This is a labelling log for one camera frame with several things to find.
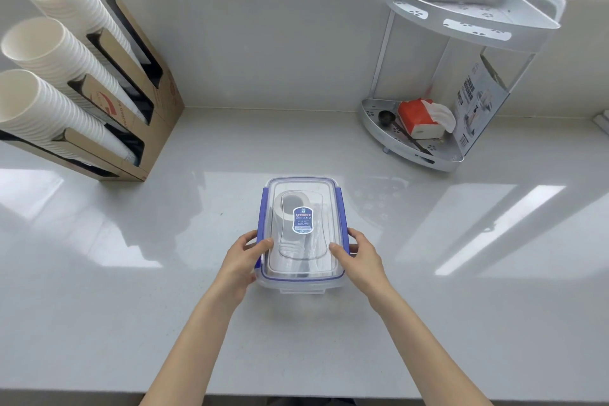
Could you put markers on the person's left hand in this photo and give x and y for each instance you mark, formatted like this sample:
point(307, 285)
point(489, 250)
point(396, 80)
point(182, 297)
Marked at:
point(235, 270)

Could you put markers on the person's right hand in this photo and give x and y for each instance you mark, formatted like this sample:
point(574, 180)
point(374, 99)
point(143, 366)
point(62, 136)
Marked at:
point(366, 272)

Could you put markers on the person's left thumb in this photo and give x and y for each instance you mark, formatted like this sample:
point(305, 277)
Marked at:
point(265, 246)

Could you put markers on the person's right thumb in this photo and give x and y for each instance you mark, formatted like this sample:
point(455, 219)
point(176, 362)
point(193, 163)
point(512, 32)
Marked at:
point(338, 253)

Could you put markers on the clear plastic food container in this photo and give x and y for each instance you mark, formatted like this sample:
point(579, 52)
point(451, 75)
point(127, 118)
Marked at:
point(304, 287)

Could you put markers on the clear lid with blue clips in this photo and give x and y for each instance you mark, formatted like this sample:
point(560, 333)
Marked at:
point(316, 196)

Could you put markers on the person's left forearm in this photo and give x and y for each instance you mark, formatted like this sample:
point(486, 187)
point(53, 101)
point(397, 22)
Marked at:
point(190, 348)

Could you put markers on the person's right forearm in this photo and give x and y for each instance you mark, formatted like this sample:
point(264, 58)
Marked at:
point(423, 348)

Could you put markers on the white cup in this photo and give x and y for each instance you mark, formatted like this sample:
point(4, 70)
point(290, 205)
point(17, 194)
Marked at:
point(278, 210)

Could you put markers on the black measuring spoon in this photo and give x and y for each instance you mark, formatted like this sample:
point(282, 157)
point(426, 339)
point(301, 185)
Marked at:
point(386, 118)

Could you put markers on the red tissue packet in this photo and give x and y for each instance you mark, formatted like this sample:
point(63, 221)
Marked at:
point(416, 118)

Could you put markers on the brown cardboard cup holder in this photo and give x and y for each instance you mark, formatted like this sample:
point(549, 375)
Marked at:
point(161, 106)

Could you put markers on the printed packaging card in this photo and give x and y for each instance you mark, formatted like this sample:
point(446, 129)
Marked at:
point(480, 101)

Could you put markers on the stack of white paper cups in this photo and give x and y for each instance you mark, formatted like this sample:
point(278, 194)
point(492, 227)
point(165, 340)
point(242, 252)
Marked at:
point(43, 115)
point(71, 1)
point(52, 58)

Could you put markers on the white two-tier corner rack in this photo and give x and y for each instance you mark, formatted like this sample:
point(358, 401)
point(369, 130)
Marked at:
point(476, 11)

